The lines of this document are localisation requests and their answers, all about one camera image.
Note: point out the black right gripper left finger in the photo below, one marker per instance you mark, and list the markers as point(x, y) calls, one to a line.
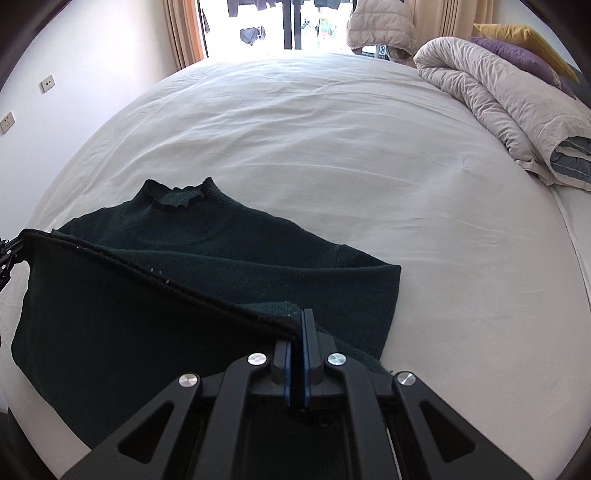
point(194, 429)

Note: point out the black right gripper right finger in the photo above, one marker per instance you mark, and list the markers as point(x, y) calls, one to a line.
point(396, 426)

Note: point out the dark green knit sweater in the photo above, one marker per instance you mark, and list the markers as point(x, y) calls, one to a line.
point(125, 299)

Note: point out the white bed mattress sheet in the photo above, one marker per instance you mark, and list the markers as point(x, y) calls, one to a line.
point(494, 306)

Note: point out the beige curtain far side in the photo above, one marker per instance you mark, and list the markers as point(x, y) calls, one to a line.
point(185, 32)

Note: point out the black framed balcony window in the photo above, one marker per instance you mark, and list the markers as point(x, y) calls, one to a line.
point(262, 28)

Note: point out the folded grey beige duvet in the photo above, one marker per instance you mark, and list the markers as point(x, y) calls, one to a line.
point(544, 130)

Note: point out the purple cushion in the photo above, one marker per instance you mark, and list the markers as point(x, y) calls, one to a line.
point(524, 60)

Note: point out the beige puffer vest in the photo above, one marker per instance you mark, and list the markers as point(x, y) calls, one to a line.
point(387, 23)

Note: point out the beige curtain near bed head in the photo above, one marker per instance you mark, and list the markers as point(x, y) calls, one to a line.
point(455, 18)

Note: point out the mustard yellow cushion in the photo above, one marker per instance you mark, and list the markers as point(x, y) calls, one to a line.
point(513, 41)

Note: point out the white wall socket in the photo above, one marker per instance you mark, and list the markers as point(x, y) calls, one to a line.
point(47, 84)

